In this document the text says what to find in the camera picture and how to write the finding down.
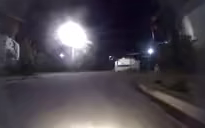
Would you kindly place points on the white vehicle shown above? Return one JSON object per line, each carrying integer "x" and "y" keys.
{"x": 126, "y": 64}

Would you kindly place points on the street lamp pole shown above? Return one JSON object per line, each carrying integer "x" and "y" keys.
{"x": 72, "y": 53}

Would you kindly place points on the grey asphalt road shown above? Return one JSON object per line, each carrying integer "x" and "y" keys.
{"x": 80, "y": 96}

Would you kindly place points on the dark bushes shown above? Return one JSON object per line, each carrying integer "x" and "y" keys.
{"x": 176, "y": 63}

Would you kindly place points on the pale concrete kerb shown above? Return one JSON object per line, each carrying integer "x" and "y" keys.
{"x": 176, "y": 104}

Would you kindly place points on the building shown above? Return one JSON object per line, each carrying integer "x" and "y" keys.
{"x": 5, "y": 46}
{"x": 198, "y": 20}

